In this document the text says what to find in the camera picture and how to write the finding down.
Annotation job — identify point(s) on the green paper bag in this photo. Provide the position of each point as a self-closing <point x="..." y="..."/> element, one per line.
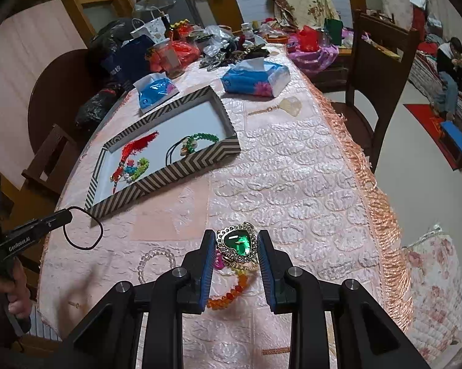
<point x="333" y="30"/>

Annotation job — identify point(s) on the green heart gem brooch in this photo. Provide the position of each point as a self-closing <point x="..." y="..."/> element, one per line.
<point x="238" y="241"/>

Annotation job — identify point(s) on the dark blue paper bag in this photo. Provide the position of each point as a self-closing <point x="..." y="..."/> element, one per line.
<point x="130" y="59"/>

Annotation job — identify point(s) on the wooden shelf unit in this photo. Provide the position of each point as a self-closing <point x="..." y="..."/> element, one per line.
<point x="96" y="4"/>

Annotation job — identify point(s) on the blue low stool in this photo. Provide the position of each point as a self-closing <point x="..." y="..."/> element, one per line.
<point x="456" y="136"/>

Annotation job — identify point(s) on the striped cardboard box tray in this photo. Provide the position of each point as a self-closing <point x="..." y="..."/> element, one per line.
<point x="169" y="130"/>

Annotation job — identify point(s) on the purple cloth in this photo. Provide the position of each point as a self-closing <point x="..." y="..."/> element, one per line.
<point x="315" y="57"/>

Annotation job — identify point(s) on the white patterned gift bag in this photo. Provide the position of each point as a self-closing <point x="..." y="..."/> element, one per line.
<point x="150" y="29"/>

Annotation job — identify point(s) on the black plastic bag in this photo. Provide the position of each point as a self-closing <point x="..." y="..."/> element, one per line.
<point x="100" y="100"/>

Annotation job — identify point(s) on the red knot tassel ornament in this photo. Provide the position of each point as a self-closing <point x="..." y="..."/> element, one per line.
<point x="132" y="148"/>

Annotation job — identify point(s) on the red plastic bag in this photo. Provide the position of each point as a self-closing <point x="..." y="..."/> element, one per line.
<point x="177" y="55"/>

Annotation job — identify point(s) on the round wooden tabletop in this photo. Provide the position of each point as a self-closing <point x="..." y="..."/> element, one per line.
<point x="57" y="92"/>

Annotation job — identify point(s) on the floral covered sofa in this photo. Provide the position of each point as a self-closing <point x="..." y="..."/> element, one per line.
<point x="434" y="288"/>

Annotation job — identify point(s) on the small red bag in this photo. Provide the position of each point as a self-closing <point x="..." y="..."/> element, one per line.
<point x="307" y="38"/>

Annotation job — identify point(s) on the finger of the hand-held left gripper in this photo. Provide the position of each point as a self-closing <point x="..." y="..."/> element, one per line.
<point x="55" y="218"/>

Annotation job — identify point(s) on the brown wooden chair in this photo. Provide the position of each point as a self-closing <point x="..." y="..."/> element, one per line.
<point x="46" y="161"/>

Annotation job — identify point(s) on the pile of hair accessories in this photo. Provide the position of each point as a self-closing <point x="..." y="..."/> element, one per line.
<point x="231" y="48"/>

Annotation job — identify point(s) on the person's left hand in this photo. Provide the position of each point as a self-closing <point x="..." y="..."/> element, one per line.
<point x="19" y="292"/>

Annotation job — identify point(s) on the red floor mat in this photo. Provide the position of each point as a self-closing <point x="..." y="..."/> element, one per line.
<point x="427" y="127"/>

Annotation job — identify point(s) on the blue tissue pack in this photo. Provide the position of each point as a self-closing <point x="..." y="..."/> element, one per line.
<point x="254" y="78"/>
<point x="156" y="92"/>

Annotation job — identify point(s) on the dark wooden chair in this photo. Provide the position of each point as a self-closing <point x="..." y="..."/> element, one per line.
<point x="377" y="57"/>

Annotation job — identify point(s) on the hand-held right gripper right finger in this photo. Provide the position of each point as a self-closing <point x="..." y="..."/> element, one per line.
<point x="267" y="276"/>

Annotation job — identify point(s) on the floral hanging garment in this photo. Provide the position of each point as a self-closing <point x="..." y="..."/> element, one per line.
<point x="302" y="0"/>

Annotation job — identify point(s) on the pink embossed tablecloth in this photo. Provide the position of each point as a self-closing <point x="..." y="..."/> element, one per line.
<point x="292" y="200"/>

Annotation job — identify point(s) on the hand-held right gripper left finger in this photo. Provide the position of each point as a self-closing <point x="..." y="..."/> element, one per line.
<point x="207" y="273"/>

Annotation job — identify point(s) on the white radiator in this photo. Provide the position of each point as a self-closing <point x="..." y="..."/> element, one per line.
<point x="46" y="328"/>

